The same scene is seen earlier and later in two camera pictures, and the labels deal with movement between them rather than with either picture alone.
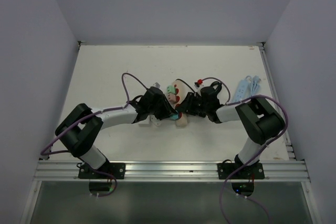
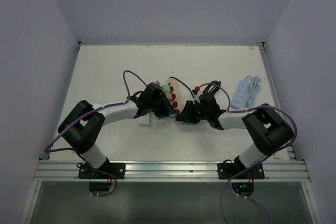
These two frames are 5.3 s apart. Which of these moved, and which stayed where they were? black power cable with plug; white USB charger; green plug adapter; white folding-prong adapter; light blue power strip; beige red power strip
Moved: green plug adapter; beige red power strip
Stayed: white folding-prong adapter; black power cable with plug; white USB charger; light blue power strip
